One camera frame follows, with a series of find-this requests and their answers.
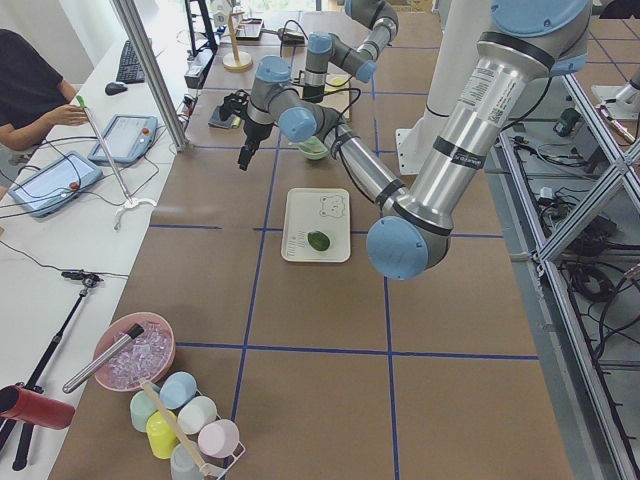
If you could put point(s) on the white wire cup rack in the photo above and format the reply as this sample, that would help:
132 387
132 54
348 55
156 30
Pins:
229 461

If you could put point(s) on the aluminium frame post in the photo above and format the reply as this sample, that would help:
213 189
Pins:
133 25

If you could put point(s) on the black keyboard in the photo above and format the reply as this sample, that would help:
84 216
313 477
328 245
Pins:
130 70

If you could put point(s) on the red cylinder can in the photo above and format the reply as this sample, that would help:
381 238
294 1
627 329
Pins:
18 403

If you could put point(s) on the near teach pendant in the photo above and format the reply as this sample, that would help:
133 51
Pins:
49 189

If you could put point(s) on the mint green cup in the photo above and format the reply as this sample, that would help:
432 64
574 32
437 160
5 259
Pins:
141 408

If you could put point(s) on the black tripod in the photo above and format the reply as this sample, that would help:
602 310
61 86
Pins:
89 280

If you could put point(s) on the grey folded cloth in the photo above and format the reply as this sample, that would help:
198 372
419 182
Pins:
220 119

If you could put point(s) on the light green bowl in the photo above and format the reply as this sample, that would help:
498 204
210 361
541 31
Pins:
313 156

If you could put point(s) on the seated person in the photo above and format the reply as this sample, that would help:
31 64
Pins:
34 96

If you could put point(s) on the teach pendant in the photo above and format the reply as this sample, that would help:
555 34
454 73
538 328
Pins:
129 137
49 189

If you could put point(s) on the metal scoop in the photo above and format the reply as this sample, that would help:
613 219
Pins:
286 36

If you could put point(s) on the pink cup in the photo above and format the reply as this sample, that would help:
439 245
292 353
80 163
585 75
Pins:
219 439

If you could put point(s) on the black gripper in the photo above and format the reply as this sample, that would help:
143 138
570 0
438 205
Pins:
253 130
313 92

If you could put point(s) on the wooden mug tree stand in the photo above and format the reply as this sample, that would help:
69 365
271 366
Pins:
237 60

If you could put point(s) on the pink ice bowl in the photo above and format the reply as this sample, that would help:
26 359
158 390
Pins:
148 357

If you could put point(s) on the cream bear serving tray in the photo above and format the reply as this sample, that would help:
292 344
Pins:
324 210

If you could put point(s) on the wooden cutting board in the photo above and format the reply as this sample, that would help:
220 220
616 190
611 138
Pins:
338 98

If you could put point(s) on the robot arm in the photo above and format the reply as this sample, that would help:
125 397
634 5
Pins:
359 61
491 51

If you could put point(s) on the black computer mouse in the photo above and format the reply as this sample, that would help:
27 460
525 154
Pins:
115 87

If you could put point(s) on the white cup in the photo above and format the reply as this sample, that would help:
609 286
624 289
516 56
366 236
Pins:
197 413

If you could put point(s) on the yellow cup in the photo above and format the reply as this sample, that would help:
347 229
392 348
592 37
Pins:
161 438

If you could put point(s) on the blue cup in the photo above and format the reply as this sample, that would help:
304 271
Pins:
178 389

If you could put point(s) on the far teach pendant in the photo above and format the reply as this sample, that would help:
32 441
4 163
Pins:
129 137

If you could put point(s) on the steel ice tongs handle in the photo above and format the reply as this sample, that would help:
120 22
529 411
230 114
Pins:
89 370

